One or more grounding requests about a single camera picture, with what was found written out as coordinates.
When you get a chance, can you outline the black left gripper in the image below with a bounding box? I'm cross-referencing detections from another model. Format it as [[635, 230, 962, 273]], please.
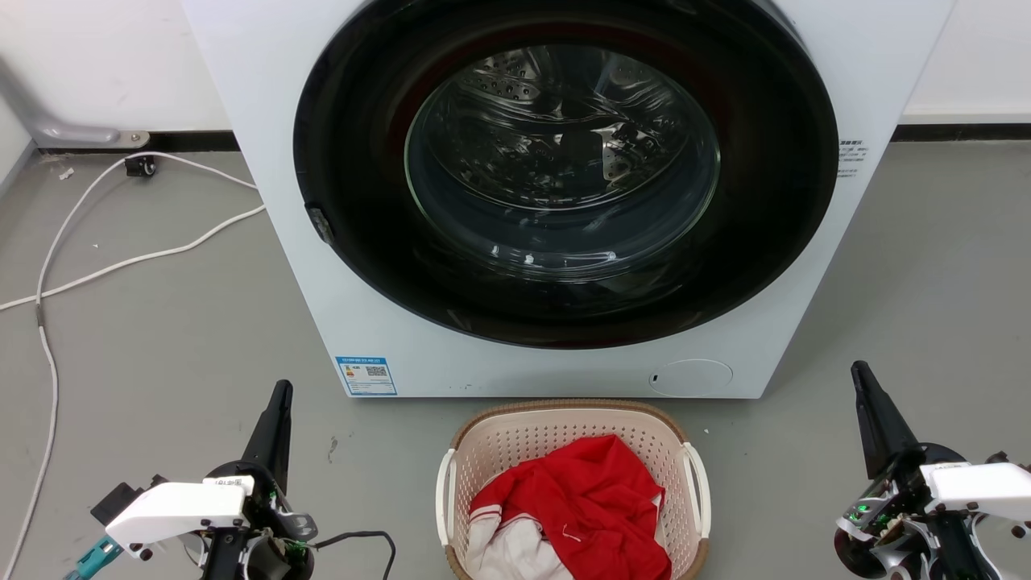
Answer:
[[205, 379, 318, 580]]

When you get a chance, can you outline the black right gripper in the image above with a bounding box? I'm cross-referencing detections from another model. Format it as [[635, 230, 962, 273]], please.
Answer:
[[833, 360, 969, 580]]

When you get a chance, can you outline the beige plastic laundry basket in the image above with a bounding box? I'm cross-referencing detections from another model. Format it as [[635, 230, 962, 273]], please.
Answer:
[[436, 400, 713, 580]]

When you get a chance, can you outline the blue energy label sticker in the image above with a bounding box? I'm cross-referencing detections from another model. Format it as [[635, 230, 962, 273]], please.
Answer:
[[335, 355, 399, 397]]

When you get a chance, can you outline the round white filter cover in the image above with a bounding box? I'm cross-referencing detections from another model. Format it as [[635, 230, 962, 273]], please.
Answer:
[[648, 358, 735, 398]]

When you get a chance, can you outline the round black glass washer door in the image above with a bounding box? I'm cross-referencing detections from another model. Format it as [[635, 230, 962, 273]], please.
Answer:
[[292, 0, 840, 350]]

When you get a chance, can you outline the white garment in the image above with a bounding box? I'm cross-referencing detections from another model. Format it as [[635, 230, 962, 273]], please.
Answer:
[[465, 506, 574, 580]]

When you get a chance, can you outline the small printed text label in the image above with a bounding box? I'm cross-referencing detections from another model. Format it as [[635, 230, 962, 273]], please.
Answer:
[[835, 138, 870, 179]]

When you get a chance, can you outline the red garment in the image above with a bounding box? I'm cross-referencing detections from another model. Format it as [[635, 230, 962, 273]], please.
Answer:
[[469, 434, 674, 580]]

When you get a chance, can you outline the white front-load washing machine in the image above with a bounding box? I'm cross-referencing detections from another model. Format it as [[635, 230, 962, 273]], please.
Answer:
[[181, 0, 955, 400]]

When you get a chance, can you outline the thin black left gripper cable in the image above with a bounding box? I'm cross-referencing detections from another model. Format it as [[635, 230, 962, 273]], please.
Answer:
[[309, 529, 398, 580]]

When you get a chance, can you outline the white power cable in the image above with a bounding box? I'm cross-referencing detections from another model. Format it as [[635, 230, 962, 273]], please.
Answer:
[[0, 205, 267, 313], [0, 151, 259, 570]]

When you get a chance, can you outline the grey metal floor bracket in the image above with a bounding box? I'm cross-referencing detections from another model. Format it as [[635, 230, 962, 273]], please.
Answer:
[[0, 55, 152, 151]]

